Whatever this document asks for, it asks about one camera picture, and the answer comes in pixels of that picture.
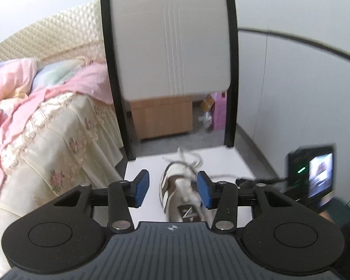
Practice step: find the pink blanket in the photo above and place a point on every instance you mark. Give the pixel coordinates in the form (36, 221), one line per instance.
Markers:
(24, 85)

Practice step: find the bed with floral cover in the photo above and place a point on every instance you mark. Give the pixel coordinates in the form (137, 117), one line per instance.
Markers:
(70, 139)

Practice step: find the black device with screen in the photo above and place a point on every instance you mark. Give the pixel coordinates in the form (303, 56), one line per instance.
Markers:
(310, 176)

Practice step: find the white brown sneaker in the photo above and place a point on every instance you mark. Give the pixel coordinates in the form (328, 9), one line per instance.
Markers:
(179, 196)

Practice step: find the crumpled plastic wrapper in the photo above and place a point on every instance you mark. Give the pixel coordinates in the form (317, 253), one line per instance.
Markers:
(206, 120)

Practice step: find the wooden drawer cabinet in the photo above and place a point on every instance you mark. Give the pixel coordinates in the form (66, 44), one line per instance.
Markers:
(161, 117)

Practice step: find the white black chair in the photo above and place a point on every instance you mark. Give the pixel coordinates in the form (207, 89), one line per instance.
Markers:
(174, 48)

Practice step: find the brown cardboard box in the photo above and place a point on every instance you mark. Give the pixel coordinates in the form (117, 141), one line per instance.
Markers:
(208, 102)

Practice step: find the white shoelace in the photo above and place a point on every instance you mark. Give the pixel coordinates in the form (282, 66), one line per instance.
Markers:
(189, 159)

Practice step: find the cream quilted headboard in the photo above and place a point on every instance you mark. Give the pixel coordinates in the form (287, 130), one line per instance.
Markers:
(67, 35)

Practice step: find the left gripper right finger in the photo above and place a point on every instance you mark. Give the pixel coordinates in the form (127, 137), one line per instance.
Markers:
(223, 194)

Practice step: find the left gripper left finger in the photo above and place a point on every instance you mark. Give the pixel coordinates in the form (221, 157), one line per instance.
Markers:
(123, 193)

